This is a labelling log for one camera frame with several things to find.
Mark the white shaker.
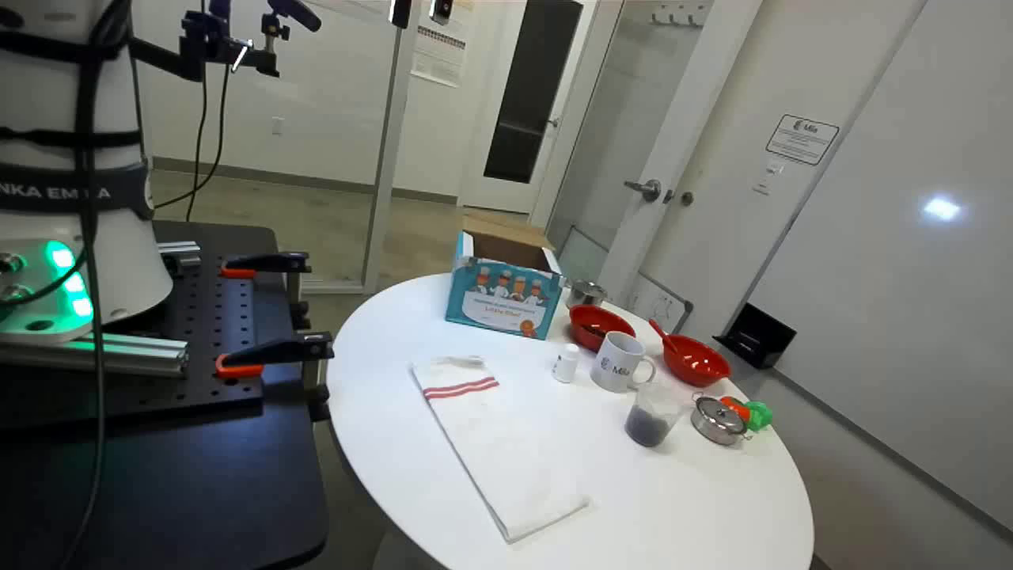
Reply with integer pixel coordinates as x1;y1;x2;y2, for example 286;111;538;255
546;346;581;388

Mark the blue cardboard box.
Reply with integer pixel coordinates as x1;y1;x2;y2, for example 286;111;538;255
443;229;568;342

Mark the red bowl with coffee beans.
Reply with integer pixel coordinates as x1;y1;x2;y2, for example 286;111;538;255
565;304;639;355

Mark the white mug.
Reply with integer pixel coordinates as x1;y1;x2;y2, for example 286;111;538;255
587;330;657;395

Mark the small leaning whiteboard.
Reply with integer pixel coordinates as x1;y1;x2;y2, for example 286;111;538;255
627;270;695;336

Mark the white towel with red stripes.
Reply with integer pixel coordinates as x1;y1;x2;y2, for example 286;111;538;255
407;355;593;549

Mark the grey metal pole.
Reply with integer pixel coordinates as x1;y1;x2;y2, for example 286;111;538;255
359;0;420;292

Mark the white door with dark window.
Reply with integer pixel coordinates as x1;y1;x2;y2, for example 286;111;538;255
454;0;597;219

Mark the clear measuring cup with beans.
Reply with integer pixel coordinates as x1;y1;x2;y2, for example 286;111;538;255
619;378;690;451

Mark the empty red bowl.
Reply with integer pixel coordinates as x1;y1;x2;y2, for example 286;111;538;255
644;317;733;390

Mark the black orange bar clamp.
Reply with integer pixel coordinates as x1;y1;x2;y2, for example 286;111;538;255
218;251;315;320
212;327;337;420

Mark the small metal strainer cup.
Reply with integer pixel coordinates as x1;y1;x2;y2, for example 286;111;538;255
690;393;750;451

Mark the small green toy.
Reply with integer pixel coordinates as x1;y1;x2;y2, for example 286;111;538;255
743;395;776;433

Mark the white paper sign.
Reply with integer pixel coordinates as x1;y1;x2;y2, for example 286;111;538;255
761;111;842;167

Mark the black perforated mounting table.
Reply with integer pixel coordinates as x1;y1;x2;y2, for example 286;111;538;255
0;219;333;570

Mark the silver door handle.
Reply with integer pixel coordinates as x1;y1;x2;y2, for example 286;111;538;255
619;175;665;206

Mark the white door with lever handle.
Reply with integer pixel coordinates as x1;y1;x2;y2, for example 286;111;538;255
595;0;930;342

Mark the hanging black camera cable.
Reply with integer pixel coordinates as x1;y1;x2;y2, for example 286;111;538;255
150;57;237;216

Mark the silver aluminium rail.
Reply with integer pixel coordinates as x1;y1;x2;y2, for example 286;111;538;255
0;330;193;380

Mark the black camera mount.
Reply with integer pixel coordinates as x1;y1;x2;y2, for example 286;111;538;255
173;0;327;84

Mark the large wall whiteboard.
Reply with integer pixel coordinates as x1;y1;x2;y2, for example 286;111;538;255
740;0;1013;533

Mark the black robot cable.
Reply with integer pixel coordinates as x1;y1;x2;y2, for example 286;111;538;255
55;0;136;570

